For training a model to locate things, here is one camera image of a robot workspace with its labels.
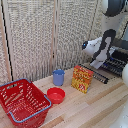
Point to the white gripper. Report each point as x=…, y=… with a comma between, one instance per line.
x=95, y=50

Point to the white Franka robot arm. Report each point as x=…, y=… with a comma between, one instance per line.
x=111, y=30

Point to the black toaster oven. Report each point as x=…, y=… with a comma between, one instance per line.
x=118, y=56

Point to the orange yellow food box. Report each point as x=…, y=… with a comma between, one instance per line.
x=82, y=78

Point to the blue plastic cup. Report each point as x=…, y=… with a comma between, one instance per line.
x=58, y=77

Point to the red plastic bowl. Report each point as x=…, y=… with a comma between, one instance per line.
x=56, y=95

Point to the red shopping basket blue rim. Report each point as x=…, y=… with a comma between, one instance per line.
x=23, y=101

